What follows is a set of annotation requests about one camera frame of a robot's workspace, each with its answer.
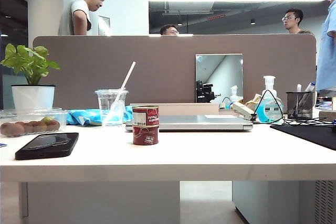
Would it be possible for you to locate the red can with Paste lettering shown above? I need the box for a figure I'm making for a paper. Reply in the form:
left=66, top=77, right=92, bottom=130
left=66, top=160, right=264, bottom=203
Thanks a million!
left=132, top=105, right=160, bottom=127

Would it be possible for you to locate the red can with small barcode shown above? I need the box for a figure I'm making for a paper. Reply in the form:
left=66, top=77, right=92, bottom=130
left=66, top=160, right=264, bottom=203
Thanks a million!
left=132, top=125, right=160, bottom=145

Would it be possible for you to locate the beige desk riser box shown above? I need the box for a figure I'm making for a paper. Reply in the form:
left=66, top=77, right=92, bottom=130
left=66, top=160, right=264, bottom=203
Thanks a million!
left=129, top=102, right=220, bottom=116

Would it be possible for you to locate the brown desk partition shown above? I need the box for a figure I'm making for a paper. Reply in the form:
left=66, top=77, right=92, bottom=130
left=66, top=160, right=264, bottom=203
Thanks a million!
left=33, top=34, right=317, bottom=111

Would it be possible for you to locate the silver closed laptop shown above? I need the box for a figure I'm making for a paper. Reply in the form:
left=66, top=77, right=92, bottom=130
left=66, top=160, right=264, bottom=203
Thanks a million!
left=125, top=114, right=254, bottom=132

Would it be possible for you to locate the clear plastic cup with straw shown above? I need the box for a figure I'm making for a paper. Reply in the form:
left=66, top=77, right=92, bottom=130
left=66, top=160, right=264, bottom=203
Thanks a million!
left=101, top=61, right=137, bottom=126

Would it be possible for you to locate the square mirror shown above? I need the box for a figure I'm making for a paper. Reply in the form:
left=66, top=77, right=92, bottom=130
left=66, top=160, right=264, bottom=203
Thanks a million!
left=195, top=54, right=244, bottom=103

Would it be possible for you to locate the seated man with glasses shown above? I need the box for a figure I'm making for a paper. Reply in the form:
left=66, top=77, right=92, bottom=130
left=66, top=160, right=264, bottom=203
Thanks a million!
left=160, top=24, right=180, bottom=36

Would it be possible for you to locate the white stapler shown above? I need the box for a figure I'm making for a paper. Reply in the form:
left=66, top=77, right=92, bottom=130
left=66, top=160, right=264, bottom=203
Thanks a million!
left=232, top=101, right=259, bottom=122

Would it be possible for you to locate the blue snack bag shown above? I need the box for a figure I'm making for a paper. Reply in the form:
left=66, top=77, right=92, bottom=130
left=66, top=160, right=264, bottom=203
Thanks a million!
left=66, top=104, right=135, bottom=126

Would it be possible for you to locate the blue hand sanitizer pump bottle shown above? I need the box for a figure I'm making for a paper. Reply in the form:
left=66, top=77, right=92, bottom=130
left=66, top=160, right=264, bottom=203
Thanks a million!
left=255, top=75, right=285, bottom=124

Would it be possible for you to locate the brown kiwi fruit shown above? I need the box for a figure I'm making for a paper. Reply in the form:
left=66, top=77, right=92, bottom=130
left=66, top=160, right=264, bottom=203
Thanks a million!
left=25, top=121, right=40, bottom=133
left=0, top=123, right=17, bottom=136
left=14, top=121, right=27, bottom=134
left=46, top=120, right=60, bottom=132
left=36, top=121, right=50, bottom=132

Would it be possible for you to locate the white desk panel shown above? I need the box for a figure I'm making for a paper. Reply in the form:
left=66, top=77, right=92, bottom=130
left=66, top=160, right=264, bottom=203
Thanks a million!
left=26, top=181, right=181, bottom=224

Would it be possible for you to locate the man in grey t-shirt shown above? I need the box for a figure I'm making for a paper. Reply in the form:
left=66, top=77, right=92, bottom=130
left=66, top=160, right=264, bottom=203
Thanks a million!
left=58, top=0, right=108, bottom=36

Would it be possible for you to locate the black smartphone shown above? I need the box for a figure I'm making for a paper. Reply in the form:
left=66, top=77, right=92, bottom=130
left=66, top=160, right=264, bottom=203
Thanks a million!
left=15, top=132, right=79, bottom=161

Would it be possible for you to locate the black mesh pen holder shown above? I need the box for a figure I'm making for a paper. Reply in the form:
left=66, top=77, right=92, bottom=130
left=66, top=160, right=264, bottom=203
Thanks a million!
left=286, top=91, right=315, bottom=120

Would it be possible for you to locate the white plant pot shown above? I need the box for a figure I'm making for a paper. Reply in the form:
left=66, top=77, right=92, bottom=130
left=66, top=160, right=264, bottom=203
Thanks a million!
left=10, top=84, right=56, bottom=112

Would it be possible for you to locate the clear plastic fruit container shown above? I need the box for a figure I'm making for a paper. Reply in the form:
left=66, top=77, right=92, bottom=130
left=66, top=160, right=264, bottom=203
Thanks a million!
left=0, top=107, right=69, bottom=137

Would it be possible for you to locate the grey vented cabinet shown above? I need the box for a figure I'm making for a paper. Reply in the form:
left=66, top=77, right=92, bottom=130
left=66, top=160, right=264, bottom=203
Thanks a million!
left=232, top=180, right=336, bottom=224

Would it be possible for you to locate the white marker with blue cap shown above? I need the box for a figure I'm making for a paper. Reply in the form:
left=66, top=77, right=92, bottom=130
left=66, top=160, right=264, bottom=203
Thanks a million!
left=303, top=81, right=317, bottom=93

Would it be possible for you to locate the green leafy plant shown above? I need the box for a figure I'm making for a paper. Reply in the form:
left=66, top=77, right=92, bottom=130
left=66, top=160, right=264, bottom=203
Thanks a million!
left=0, top=43, right=61, bottom=86

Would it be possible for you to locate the man in olive shirt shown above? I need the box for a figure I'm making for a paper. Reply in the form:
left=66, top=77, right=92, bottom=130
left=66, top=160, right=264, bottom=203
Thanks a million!
left=282, top=8, right=316, bottom=36

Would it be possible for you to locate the black mouse mat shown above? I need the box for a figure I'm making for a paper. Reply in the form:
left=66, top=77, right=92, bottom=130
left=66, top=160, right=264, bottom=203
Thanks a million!
left=270, top=123, right=336, bottom=151

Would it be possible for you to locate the wooden block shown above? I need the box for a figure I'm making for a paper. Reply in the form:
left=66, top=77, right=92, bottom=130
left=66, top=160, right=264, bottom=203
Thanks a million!
left=319, top=110, right=336, bottom=120

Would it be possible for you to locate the man in blue shirt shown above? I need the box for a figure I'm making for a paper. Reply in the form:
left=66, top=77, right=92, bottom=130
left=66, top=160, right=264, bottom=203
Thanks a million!
left=316, top=0, right=336, bottom=98

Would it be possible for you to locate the white picture frame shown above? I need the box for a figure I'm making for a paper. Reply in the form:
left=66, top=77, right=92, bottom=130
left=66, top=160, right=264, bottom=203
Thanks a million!
left=98, top=15, right=111, bottom=36

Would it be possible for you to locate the black cable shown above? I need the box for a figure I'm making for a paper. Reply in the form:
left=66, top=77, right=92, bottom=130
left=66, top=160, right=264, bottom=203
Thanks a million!
left=251, top=89, right=336, bottom=128

